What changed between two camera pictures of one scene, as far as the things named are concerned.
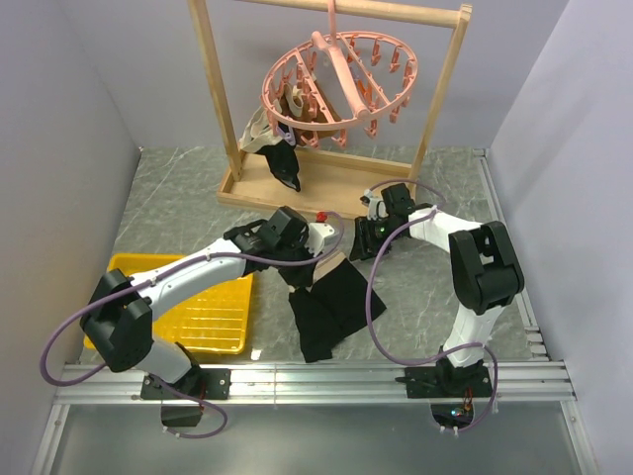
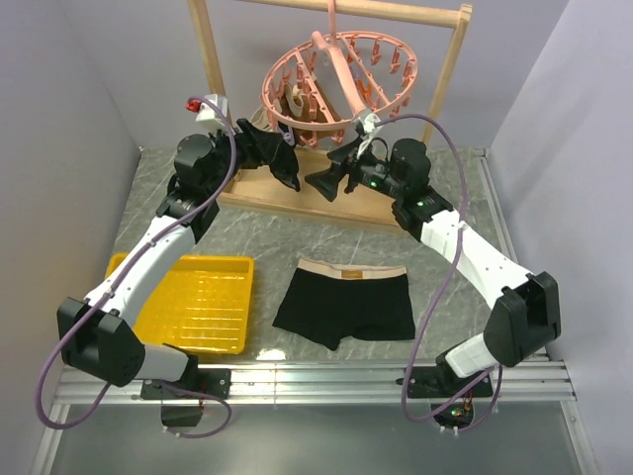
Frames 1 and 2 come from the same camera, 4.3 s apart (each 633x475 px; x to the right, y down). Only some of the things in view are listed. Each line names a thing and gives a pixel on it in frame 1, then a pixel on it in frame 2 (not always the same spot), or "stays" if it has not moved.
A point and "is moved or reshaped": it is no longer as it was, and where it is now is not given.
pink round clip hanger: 336,79 stays
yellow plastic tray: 213,321 stays
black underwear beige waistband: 336,302 is moved or reshaped
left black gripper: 300,241 -> 255,144
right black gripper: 362,248 -> 325,182
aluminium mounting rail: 513,382 stays
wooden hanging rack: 377,185 stays
